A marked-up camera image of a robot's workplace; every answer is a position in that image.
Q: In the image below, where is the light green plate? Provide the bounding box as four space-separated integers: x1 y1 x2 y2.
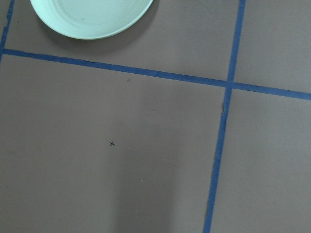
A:
30 0 153 40

